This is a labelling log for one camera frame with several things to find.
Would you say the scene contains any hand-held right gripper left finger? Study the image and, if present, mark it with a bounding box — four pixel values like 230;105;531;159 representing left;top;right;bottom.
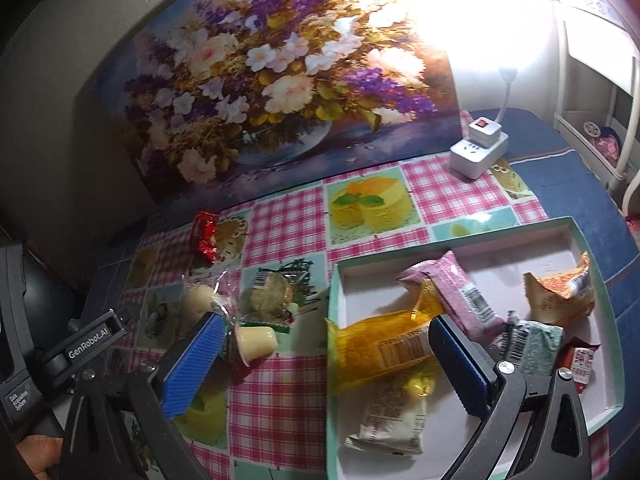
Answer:
57;311;228;480

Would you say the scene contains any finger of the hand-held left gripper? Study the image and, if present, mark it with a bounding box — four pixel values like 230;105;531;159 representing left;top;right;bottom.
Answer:
39;305;139;387

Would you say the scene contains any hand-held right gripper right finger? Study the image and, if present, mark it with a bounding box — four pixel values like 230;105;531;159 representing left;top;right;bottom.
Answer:
427;314;593;480

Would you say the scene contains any small red snack packet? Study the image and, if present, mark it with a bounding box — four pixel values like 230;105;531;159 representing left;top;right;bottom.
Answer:
225;345;256;381

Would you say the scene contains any white bun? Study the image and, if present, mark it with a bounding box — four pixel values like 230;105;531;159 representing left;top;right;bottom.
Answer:
180;272;241;321

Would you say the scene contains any yellow jelly cup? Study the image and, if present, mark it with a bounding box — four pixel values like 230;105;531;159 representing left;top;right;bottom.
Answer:
235;325;278;366

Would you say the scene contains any dark green snack packet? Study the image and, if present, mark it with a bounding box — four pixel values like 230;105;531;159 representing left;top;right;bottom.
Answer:
227;312;292;335

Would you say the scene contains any green and white snack packet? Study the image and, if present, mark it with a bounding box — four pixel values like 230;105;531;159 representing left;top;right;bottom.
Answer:
492;310;566;376

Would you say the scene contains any pink snack packet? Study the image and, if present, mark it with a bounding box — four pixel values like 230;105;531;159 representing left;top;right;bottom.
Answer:
397;250;507;346

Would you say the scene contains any yellow snack packet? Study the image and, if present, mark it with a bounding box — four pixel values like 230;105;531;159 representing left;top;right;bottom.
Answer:
326;280;446;396

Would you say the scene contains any pale shredded pastry packet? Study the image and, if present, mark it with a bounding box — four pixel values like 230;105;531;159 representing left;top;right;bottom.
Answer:
240;267;316;318

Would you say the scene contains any red and white snack packet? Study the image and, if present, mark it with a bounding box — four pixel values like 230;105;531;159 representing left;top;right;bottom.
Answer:
552;337;601;396

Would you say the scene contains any orange snack packet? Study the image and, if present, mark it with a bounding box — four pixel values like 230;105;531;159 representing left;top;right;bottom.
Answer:
522;251;596;326

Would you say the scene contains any white box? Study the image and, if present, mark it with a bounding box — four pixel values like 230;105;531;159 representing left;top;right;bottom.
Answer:
325;216;628;480

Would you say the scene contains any person's left hand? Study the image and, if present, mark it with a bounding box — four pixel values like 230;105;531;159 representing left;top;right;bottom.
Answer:
0;435;66;480

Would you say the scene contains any pink checked tablecloth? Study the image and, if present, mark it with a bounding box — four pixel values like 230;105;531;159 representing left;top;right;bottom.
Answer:
90;152;611;480

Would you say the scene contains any blue cloth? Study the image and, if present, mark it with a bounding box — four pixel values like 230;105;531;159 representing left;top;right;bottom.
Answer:
460;107;640;341

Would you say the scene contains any white power strip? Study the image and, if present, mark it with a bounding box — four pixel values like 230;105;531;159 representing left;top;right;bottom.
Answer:
448;116;510;181

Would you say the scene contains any pink floral tin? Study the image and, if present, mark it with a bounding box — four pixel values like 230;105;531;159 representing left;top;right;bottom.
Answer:
582;120;626;166

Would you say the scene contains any flower painting poster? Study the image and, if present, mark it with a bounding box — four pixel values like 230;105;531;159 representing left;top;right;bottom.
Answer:
75;0;463;206

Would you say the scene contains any white shelf rack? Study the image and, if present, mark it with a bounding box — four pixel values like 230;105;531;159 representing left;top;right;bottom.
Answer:
552;2;640;211

